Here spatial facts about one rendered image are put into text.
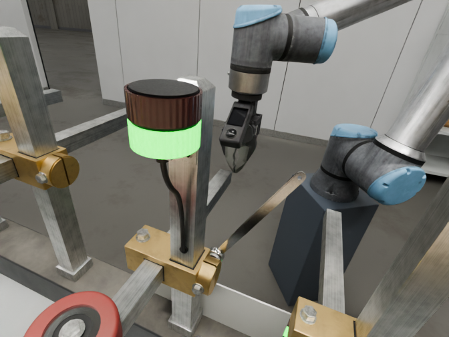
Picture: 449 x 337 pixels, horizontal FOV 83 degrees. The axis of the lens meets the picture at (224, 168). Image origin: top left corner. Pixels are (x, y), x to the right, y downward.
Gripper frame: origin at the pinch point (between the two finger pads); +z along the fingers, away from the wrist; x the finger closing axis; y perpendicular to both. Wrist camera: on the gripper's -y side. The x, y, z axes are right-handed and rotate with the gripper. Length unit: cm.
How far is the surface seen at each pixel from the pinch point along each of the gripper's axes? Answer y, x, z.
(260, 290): 29, -14, 83
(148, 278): -38.1, -0.8, -3.5
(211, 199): -18.8, -1.3, -3.5
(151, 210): 55, 70, 83
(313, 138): 239, -24, 75
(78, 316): -46.8, 0.7, -7.8
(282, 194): -26.1, -14.4, -14.1
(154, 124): -40.9, -4.9, -26.8
